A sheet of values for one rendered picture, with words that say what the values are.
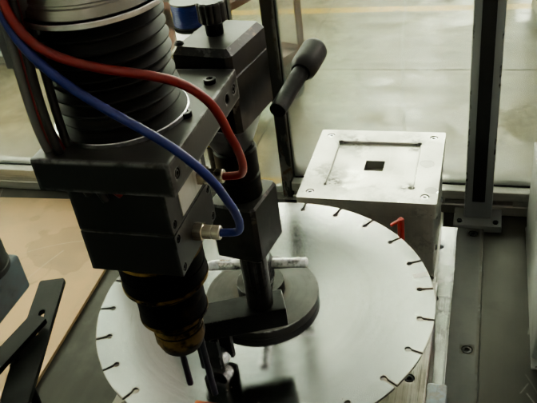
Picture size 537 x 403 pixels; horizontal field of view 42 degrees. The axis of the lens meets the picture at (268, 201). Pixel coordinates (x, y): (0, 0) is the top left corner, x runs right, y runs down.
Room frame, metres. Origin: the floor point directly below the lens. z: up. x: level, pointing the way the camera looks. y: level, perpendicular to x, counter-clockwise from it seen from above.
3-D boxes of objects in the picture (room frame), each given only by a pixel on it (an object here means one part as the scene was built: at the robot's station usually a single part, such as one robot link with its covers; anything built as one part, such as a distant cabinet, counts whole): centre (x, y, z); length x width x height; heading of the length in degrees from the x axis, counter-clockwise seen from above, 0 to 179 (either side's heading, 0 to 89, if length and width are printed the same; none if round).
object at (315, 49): (0.47, -0.02, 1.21); 0.08 x 0.06 x 0.03; 160
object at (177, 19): (0.82, 0.06, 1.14); 0.05 x 0.04 x 0.03; 70
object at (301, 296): (0.52, 0.02, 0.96); 0.11 x 0.11 x 0.03
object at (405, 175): (0.82, -0.15, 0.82); 0.18 x 0.18 x 0.15; 70
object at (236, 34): (0.44, 0.02, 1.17); 0.06 x 0.05 x 0.20; 151
